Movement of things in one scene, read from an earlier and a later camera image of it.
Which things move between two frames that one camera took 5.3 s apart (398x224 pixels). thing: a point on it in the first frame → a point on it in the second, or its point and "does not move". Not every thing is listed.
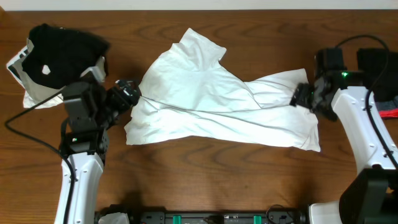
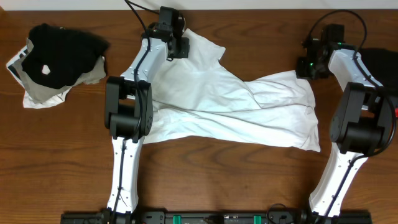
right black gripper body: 321,103 → 317,70
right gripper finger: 303,96 → 302,71
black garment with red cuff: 380,72 does not move
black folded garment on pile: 59,55 does not move
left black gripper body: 125,92 → 181,48
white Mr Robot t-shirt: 184,96 does not move
